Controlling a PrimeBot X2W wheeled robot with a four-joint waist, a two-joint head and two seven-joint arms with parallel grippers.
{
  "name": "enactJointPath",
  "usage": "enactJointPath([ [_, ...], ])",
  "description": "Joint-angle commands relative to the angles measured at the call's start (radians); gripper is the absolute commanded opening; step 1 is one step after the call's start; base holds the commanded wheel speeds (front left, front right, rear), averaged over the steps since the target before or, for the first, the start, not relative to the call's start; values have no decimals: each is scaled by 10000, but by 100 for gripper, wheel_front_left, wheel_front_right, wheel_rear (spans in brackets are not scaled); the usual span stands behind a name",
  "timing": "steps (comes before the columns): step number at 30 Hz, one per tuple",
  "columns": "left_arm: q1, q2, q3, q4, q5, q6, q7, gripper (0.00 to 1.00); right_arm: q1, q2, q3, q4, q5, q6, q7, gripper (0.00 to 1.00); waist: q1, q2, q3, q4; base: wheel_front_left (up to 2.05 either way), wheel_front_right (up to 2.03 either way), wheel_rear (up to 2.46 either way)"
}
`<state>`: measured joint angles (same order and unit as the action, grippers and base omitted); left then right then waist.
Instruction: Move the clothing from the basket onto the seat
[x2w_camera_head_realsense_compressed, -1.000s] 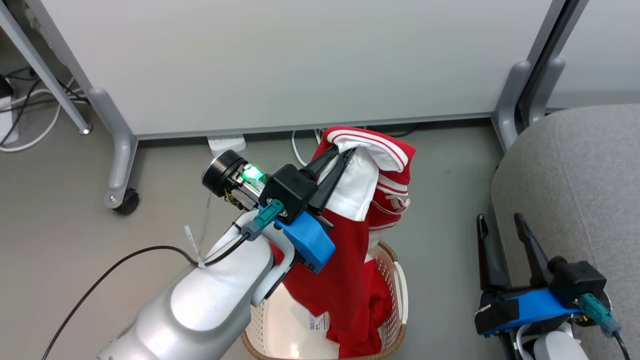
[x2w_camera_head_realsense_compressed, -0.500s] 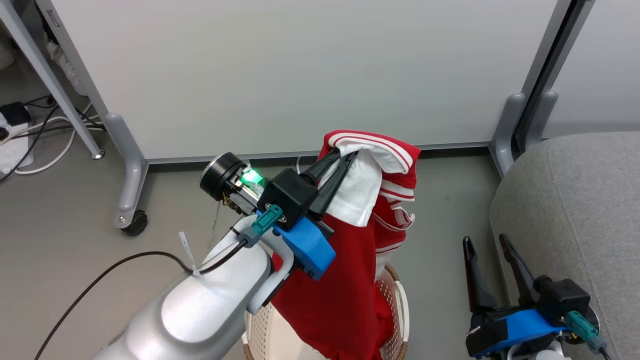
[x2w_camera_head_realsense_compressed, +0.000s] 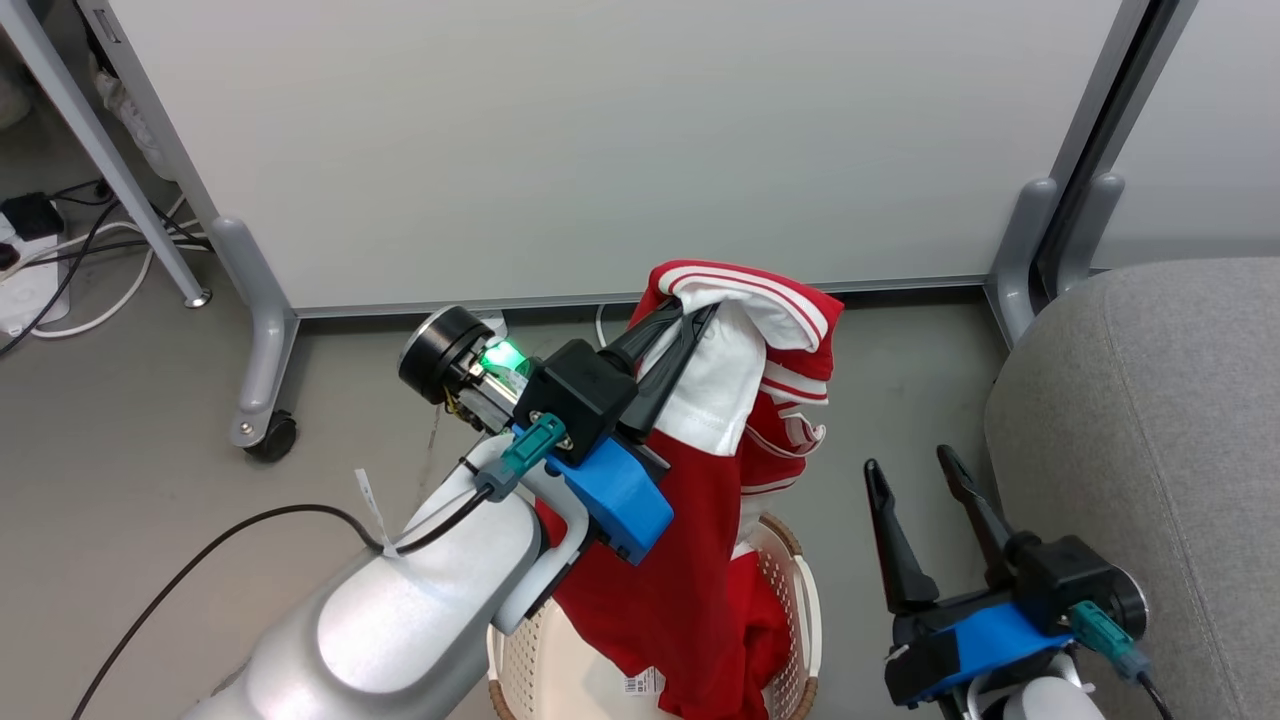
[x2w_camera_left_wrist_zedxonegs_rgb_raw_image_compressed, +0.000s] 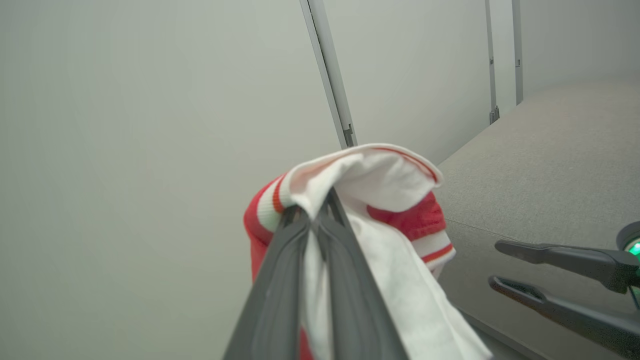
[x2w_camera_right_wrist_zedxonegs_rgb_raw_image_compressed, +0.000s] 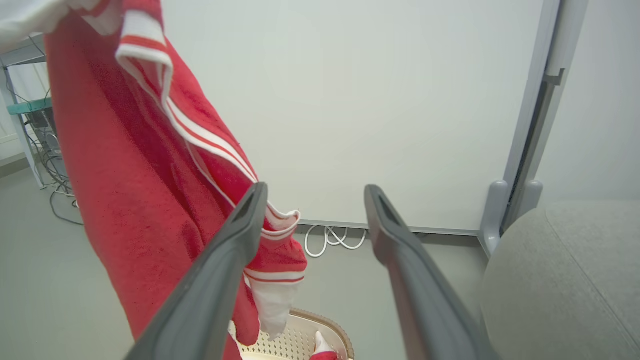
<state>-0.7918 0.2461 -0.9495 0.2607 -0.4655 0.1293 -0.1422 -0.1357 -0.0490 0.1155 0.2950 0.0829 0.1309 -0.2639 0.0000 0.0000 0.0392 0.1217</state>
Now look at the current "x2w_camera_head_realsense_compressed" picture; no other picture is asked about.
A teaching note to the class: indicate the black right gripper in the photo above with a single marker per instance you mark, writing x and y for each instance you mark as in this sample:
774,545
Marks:
1065,575

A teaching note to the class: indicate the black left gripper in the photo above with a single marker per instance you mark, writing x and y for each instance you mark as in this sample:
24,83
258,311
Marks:
578,395

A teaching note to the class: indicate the red and white garment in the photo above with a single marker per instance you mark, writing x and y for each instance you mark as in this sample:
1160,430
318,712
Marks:
700,560

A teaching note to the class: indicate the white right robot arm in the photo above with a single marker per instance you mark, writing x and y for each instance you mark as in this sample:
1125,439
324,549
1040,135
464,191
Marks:
1050,700

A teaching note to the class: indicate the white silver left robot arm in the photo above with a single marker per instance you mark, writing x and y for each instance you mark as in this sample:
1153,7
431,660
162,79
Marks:
400,620

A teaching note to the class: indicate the grey fabric sofa seat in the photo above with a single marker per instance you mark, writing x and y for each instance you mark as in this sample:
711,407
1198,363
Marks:
1150,450

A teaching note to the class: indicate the cream perforated laundry basket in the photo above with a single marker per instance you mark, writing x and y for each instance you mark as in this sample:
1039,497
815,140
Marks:
550,660

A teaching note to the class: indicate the large white partition panel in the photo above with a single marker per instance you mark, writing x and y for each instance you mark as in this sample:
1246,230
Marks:
600,140

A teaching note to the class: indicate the short grey partition foot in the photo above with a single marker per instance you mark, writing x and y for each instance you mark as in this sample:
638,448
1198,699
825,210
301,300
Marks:
1090,225
1025,250

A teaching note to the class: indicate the paper label sticker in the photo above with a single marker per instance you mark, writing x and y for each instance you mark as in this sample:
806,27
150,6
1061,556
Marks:
643,682

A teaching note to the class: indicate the black caster wheel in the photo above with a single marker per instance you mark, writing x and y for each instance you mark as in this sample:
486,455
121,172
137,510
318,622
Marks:
273,438

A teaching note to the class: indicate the grey partition foot with caster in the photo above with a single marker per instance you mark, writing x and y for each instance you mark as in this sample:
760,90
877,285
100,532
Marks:
262,330

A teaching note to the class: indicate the narrow white partition panel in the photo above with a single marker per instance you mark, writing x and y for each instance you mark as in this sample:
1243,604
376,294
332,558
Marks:
1200,130

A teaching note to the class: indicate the white crumpled bag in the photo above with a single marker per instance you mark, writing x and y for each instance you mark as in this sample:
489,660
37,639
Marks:
135,125

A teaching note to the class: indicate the grey metal table leg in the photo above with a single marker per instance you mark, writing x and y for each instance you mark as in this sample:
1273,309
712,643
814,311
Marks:
110,160

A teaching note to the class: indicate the white power strip with plugs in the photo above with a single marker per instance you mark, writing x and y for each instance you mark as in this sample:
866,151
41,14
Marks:
28,290

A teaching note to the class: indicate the black power adapter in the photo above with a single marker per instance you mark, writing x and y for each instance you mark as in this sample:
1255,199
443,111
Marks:
32,215

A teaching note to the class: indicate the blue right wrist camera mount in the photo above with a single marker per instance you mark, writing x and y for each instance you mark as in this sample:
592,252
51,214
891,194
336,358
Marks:
1000,640

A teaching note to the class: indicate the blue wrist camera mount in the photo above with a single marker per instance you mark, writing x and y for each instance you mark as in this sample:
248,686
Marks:
1000,640
615,495

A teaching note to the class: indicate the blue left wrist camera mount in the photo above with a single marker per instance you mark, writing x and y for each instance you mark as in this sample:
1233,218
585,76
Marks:
615,495

